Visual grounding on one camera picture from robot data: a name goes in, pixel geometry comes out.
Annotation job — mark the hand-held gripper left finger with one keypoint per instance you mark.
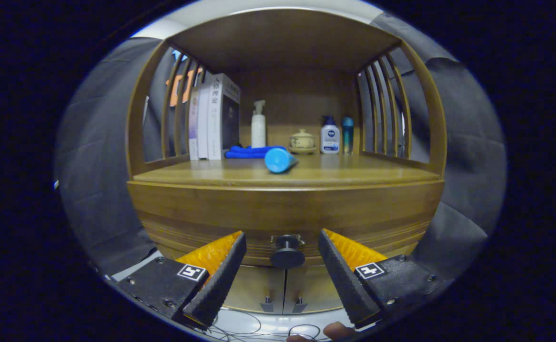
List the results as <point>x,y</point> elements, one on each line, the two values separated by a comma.
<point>221,280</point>

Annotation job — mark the plain white book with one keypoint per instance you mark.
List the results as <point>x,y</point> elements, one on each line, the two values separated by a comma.
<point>203,123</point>

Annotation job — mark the blue squeeze tube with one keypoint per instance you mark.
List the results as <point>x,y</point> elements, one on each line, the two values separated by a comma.
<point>278,160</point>

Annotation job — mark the wooden drawer with black knob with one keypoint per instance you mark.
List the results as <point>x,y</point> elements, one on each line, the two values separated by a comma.
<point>282,209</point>

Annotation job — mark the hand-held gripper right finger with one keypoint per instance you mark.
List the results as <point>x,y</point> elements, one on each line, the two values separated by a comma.
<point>342,280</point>

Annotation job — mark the teal spray bottle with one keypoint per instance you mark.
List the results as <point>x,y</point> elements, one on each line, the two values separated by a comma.
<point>348,135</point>

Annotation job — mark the white pump bottle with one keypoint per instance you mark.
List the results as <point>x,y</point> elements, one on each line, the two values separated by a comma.
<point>258,130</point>

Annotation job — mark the white lotion bottle blue cap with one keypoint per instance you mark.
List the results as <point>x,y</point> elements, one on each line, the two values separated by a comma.
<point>330,137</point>

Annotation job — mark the lilac book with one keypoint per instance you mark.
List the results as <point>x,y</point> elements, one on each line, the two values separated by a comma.
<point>193,126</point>

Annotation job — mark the wooden cabinet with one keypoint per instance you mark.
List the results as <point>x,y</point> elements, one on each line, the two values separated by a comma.
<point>282,42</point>

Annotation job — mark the lidded ceramic tea cup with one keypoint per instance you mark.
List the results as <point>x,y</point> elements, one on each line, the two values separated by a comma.
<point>302,141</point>

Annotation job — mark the blue cloth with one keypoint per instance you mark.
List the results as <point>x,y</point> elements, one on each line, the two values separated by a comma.
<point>244,152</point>

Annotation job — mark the white book with portrait cover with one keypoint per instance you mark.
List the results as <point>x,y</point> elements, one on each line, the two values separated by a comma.
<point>228,123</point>

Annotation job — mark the wooden countertop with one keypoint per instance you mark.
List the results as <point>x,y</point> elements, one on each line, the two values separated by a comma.
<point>354,173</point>

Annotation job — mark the wooden cabinet door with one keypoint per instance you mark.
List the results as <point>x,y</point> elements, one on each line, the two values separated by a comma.
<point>311,289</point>
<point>254,289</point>

